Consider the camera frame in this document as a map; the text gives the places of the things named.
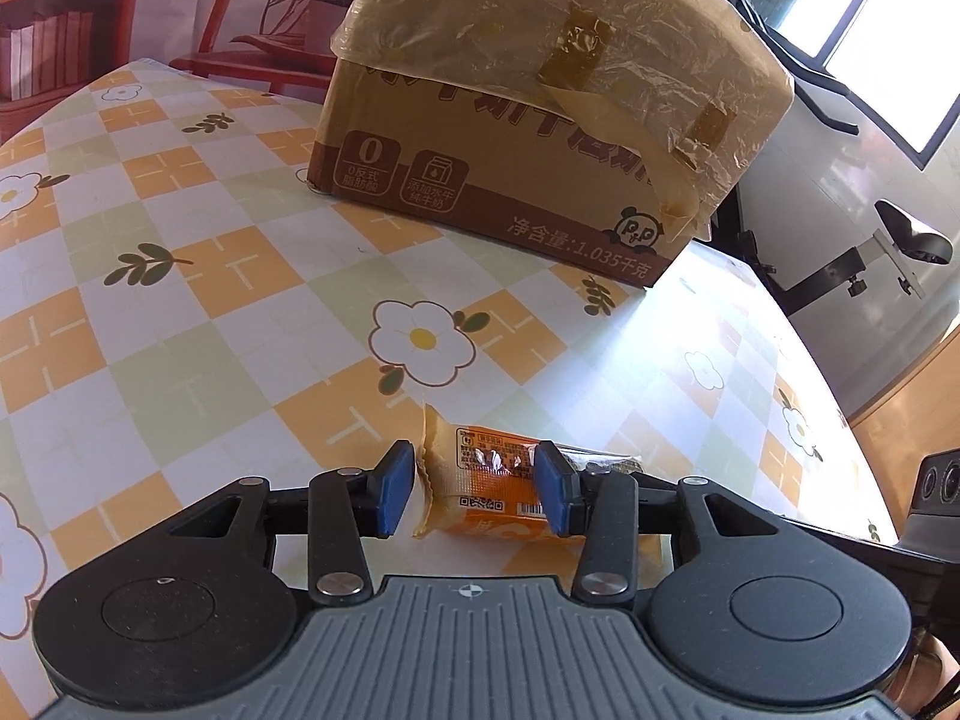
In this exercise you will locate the cardboard box with plastic liner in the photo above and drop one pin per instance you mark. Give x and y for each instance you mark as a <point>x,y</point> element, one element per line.
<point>570,30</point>

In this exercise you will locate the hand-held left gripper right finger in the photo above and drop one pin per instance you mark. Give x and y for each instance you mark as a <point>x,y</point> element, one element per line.
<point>553,491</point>

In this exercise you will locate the black exercise bike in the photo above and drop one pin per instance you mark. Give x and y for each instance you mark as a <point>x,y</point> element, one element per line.
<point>825,240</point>

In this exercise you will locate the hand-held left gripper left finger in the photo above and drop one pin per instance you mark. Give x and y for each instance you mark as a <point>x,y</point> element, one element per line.
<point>396,491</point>

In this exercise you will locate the brown cardboard box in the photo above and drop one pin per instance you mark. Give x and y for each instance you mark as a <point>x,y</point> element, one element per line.
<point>487,165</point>

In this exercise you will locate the printed room backdrop cloth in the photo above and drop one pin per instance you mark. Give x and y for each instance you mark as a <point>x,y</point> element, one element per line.
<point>150,7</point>

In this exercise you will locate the bright glass window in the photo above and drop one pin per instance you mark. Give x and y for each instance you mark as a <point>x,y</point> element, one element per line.
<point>877,30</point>

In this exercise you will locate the person's right hand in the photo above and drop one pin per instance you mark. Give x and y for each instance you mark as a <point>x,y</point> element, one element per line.
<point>941,679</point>

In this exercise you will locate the orange snack packet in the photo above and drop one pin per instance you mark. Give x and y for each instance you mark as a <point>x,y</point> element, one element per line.
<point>480,484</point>

